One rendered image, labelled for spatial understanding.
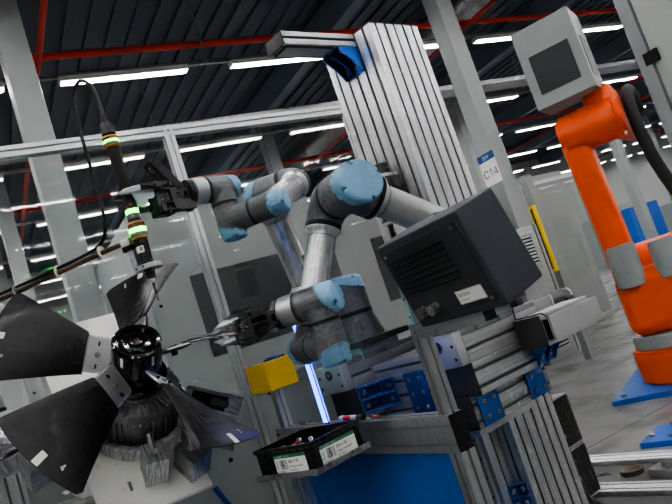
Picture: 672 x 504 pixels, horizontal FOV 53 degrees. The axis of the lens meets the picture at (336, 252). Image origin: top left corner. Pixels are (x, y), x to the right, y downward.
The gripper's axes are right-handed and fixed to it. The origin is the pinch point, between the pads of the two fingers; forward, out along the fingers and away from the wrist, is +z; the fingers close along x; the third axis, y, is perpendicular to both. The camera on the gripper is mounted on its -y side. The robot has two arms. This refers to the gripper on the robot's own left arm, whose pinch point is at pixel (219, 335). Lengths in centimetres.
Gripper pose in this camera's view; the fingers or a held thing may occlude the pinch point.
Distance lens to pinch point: 173.9
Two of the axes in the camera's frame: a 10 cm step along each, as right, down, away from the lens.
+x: 3.6, 9.3, -0.1
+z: -8.7, 3.4, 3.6
